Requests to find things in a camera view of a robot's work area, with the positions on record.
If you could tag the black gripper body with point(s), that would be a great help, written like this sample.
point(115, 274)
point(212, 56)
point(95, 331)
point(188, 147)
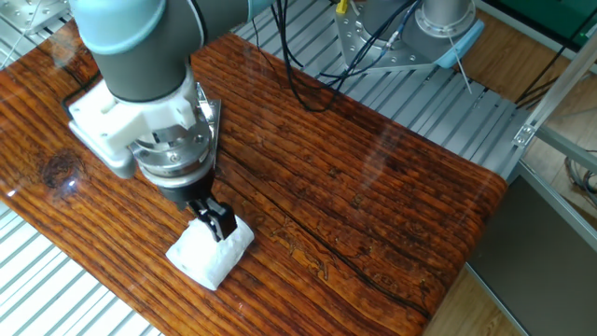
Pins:
point(191, 193)

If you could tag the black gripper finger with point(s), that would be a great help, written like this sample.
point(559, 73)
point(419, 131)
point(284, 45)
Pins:
point(219, 221)

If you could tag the white towel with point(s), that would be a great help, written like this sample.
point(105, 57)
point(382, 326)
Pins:
point(205, 261)

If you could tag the chrome toilet paper holder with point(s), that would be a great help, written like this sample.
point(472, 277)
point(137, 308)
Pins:
point(212, 121)

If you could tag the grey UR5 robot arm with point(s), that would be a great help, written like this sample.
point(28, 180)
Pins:
point(140, 60)

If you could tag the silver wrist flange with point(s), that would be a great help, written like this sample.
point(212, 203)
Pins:
point(177, 158)

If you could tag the glossy wood-grain mat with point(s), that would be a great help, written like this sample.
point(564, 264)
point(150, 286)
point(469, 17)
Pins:
point(326, 186)

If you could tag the aluminium plate with holes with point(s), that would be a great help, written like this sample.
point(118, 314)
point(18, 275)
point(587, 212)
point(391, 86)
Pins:
point(32, 14)

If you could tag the yellow connector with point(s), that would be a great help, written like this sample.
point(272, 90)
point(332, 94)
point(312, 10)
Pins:
point(342, 6)

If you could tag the dark grey panel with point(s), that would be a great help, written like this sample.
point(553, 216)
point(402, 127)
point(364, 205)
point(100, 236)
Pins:
point(536, 270)

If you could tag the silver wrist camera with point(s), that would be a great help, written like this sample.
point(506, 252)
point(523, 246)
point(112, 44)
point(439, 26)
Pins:
point(116, 163)

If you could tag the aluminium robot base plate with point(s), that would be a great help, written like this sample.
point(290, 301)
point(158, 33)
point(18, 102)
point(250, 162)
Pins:
point(352, 32)

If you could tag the aluminium corner bracket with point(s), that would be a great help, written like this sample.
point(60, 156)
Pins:
point(524, 135)

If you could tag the aluminium frame rail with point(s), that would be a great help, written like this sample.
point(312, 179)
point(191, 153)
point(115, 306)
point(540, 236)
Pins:
point(569, 148)
point(559, 205)

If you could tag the aluminium frame post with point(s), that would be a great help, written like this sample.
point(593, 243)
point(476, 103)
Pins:
point(559, 93)

